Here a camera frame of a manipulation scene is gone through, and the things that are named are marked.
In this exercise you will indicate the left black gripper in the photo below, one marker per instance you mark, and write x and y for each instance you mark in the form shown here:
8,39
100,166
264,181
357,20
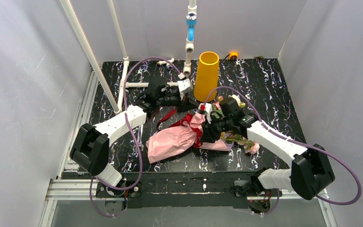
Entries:
183,99

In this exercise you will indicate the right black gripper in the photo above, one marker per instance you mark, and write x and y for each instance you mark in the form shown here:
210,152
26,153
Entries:
209,126

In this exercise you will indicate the red printed ribbon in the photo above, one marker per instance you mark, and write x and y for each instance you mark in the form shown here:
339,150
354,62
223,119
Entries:
185,121

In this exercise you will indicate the pink paper flower bouquet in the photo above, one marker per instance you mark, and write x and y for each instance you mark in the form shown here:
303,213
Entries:
173,141

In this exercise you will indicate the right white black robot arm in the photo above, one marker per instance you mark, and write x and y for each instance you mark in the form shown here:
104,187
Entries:
310,171

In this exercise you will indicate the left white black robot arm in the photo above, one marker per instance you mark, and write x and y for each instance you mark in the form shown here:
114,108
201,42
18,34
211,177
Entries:
90,149

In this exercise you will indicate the small white pipe elbow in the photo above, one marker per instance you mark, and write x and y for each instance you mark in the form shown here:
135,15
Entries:
167,63

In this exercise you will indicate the yellow cylindrical vase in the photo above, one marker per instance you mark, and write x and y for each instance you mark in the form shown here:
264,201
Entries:
207,75

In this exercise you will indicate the silver open-end wrench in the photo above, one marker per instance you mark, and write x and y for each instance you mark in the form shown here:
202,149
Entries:
139,137

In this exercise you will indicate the orange round button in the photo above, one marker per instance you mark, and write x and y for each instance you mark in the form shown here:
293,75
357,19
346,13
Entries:
232,56

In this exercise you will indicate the blue pipe valve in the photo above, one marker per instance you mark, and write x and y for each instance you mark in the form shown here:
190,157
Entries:
191,20

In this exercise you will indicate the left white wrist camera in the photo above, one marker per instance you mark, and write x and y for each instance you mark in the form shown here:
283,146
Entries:
184,86

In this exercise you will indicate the white PVC pipe frame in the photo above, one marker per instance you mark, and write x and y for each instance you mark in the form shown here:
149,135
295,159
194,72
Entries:
85,44

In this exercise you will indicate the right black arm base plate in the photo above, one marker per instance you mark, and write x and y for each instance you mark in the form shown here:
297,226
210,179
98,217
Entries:
244,188

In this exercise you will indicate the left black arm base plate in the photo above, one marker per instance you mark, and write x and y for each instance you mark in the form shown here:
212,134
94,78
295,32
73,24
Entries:
103,191

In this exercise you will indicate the aluminium extrusion frame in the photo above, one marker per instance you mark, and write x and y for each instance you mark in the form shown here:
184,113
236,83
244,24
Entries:
70,190

